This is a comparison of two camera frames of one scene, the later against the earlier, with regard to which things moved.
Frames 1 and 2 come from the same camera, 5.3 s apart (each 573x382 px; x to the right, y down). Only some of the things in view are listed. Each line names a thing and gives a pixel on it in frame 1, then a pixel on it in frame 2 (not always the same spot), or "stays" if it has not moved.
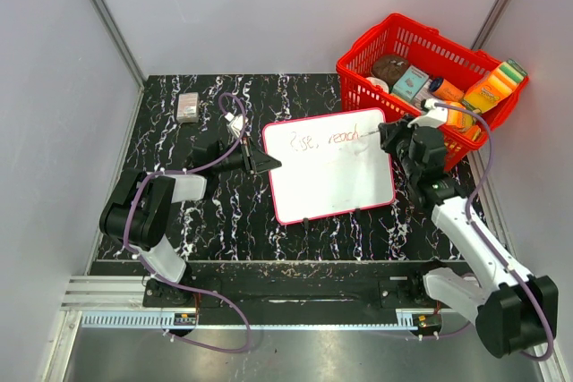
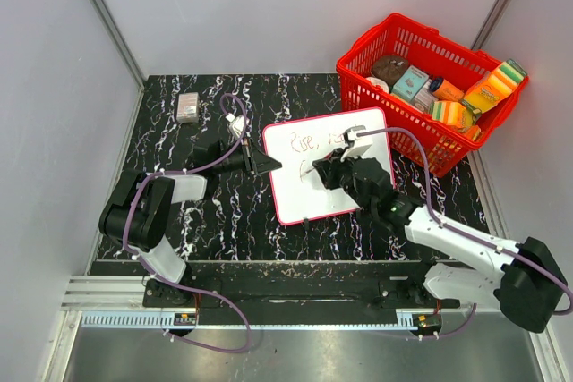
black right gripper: [389, 133] → [329, 170]
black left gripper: [255, 161] stays
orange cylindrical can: [443, 88] stays
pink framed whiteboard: [326, 167] stays
